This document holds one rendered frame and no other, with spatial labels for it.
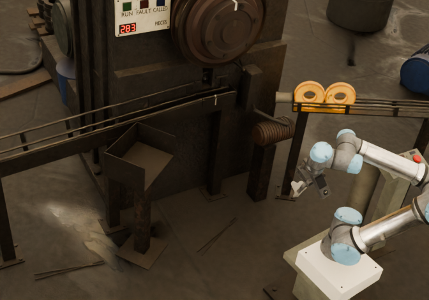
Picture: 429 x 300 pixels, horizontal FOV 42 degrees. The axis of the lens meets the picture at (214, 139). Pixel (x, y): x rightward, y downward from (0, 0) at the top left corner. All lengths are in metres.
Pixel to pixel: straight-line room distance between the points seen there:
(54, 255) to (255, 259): 1.03
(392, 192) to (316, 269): 0.64
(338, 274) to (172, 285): 0.83
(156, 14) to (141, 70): 0.28
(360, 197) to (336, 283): 0.70
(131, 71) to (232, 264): 1.11
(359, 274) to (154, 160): 1.04
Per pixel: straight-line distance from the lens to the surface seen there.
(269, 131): 2.99
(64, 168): 3.50
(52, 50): 4.15
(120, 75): 2.68
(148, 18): 2.62
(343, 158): 2.14
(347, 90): 2.97
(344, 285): 2.53
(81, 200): 3.28
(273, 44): 3.06
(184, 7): 2.51
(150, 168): 2.56
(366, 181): 3.01
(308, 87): 2.95
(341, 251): 2.38
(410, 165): 2.33
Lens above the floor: 2.29
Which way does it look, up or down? 38 degrees down
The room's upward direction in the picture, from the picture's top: 7 degrees clockwise
